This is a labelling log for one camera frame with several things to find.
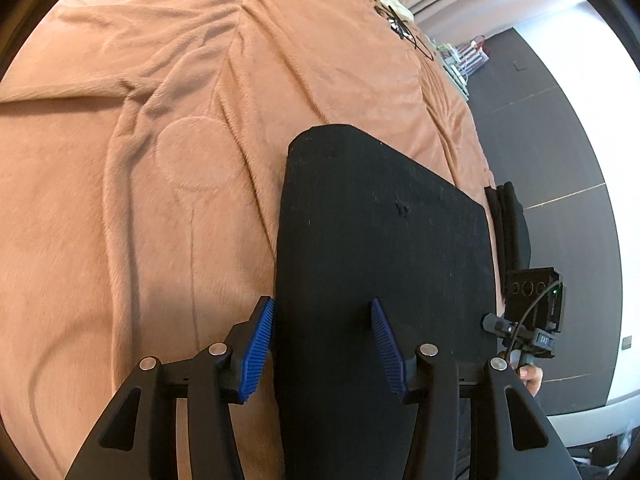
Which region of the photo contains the pink and white box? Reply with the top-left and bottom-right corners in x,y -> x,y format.
457,35 -> 488,73

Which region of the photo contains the pale green nightstand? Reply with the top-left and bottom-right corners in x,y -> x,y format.
440,42 -> 473,103

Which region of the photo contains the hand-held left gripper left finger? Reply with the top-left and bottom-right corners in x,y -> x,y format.
65,296 -> 275,480

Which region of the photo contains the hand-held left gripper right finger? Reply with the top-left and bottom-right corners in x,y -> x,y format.
371,298 -> 583,480

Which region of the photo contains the folded black pants stack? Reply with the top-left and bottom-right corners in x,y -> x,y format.
484,181 -> 532,273

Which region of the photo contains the orange fleece blanket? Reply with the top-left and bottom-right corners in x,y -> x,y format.
0,0 -> 501,480

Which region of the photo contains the person's right hand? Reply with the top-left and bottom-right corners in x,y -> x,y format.
517,364 -> 545,398

